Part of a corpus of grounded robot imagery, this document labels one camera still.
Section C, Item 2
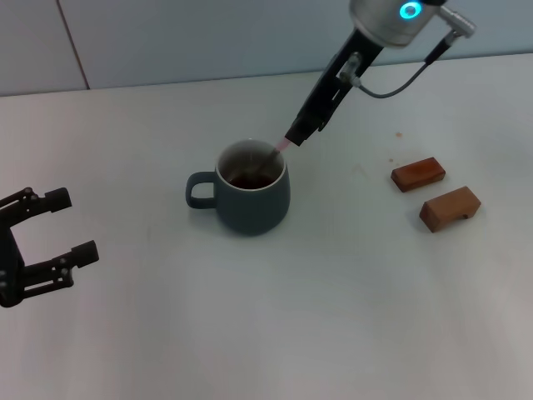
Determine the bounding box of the dark flat wooden block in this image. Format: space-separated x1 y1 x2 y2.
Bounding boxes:
390 156 447 193

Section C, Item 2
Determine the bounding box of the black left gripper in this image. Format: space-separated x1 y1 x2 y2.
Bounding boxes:
0 187 101 310

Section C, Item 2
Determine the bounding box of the grey ceramic cup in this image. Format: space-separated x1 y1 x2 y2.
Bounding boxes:
185 139 291 238

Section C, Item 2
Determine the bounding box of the grey right wrist cable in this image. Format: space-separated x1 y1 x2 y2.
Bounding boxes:
337 4 478 99

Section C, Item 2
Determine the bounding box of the light notched wooden block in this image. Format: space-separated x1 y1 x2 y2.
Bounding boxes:
418 186 482 233

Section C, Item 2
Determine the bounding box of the pink handled metal spoon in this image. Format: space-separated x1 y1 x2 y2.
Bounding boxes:
245 138 293 178

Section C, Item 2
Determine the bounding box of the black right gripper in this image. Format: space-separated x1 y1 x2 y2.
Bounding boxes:
284 27 385 148

